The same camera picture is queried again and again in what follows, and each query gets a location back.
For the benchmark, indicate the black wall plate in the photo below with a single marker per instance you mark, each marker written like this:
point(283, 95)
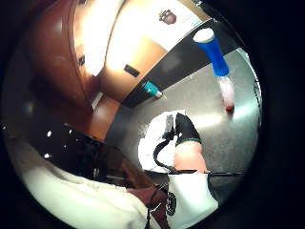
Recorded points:
point(131, 70)

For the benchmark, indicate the the person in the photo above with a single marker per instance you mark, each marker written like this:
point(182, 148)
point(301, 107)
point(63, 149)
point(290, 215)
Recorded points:
point(82, 200)

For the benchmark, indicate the white poster with bear picture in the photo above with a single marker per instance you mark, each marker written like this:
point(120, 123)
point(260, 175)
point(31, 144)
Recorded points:
point(171, 19)

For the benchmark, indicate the white cloth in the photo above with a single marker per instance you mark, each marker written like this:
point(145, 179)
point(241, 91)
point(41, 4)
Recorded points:
point(154, 143)

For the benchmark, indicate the clear bottle with red cap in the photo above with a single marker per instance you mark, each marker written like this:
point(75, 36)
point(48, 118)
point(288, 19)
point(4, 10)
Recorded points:
point(227, 92)

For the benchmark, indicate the blue bottle with white cap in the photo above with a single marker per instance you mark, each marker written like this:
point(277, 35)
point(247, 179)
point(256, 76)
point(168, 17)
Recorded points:
point(212, 52)

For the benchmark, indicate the brown wooden door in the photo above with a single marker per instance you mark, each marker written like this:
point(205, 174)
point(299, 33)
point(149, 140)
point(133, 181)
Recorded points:
point(54, 54)

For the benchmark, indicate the teal metal bottle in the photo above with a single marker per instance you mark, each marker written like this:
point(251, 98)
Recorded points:
point(152, 89)

